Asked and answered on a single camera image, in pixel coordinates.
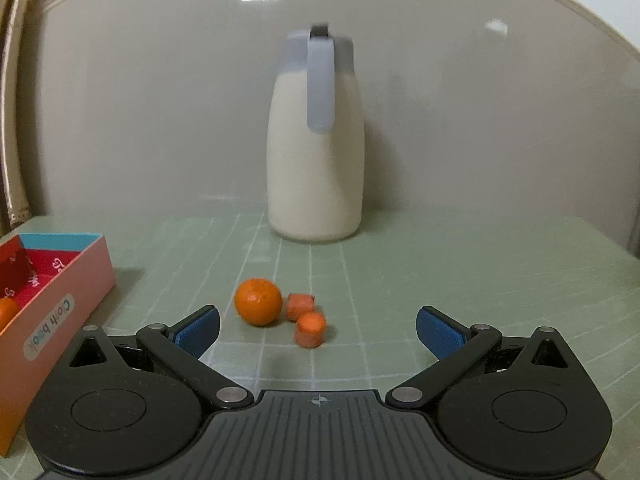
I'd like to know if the large orange mandarin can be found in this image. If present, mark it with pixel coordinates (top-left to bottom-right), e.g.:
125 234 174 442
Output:
0 297 21 332

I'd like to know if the orange carrot piece far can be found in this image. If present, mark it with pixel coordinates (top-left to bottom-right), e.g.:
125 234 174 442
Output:
285 292 316 322

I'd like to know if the orange carrot piece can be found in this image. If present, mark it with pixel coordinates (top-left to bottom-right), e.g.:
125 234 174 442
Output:
285 292 316 322
294 311 326 349

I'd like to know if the orange carrot piece near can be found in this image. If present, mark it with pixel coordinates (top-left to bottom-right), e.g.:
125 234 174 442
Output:
294 311 326 349

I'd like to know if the colourful cloth book box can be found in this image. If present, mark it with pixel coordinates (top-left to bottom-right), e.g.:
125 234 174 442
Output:
1 233 115 455

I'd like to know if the white thermos jug grey lid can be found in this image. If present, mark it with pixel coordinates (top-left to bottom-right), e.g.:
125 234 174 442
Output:
267 23 364 243

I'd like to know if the green grid tablecloth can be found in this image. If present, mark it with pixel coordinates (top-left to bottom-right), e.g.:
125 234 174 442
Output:
26 210 639 479

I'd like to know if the orange mandarin far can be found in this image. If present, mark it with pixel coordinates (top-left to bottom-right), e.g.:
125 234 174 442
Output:
233 278 283 327

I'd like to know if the beige satin curtain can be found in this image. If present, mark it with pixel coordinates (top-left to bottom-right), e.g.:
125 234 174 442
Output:
1 0 32 235

